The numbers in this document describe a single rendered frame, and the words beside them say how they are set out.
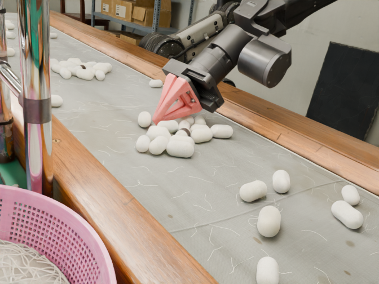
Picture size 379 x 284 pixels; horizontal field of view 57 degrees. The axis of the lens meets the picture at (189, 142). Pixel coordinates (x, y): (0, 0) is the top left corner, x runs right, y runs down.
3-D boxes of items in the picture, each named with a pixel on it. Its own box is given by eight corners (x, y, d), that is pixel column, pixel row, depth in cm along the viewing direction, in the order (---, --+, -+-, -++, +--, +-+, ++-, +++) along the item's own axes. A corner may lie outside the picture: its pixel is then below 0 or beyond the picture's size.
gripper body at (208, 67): (202, 83, 50) (236, 48, 51) (162, 65, 57) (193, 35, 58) (217, 111, 55) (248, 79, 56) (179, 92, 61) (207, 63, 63)
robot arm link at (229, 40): (233, 40, 62) (227, 15, 57) (263, 54, 58) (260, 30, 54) (207, 66, 61) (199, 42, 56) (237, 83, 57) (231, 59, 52)
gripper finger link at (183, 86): (152, 114, 50) (195, 71, 52) (128, 98, 55) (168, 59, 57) (172, 141, 55) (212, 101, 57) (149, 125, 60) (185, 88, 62)
